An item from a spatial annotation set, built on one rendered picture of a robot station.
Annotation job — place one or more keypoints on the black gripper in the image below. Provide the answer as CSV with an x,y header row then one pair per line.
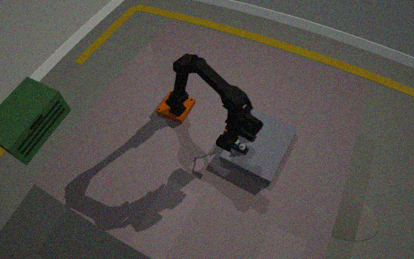
x,y
227,140

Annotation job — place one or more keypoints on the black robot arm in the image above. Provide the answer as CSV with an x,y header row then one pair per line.
x,y
233,98

